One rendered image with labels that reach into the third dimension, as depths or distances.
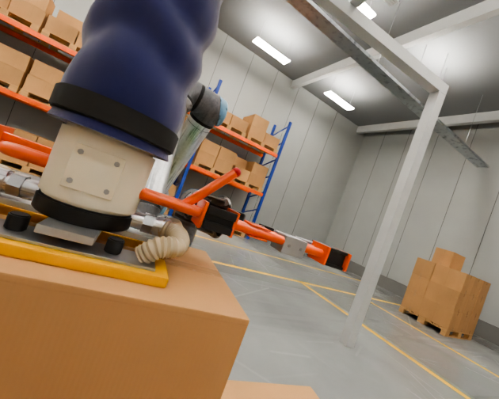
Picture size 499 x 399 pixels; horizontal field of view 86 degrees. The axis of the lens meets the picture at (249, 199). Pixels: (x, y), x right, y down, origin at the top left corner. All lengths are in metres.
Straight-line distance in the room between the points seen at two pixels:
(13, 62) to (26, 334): 7.87
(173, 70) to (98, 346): 0.46
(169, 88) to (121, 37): 0.10
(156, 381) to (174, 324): 0.09
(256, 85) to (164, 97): 10.03
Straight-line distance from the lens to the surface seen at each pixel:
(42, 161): 0.59
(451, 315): 7.15
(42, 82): 8.05
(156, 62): 0.53
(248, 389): 1.10
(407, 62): 3.58
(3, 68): 8.24
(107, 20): 0.57
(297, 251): 0.70
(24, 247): 0.49
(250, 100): 10.31
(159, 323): 0.46
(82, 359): 0.49
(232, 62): 10.31
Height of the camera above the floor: 1.13
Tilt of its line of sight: 1 degrees up
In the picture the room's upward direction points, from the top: 21 degrees clockwise
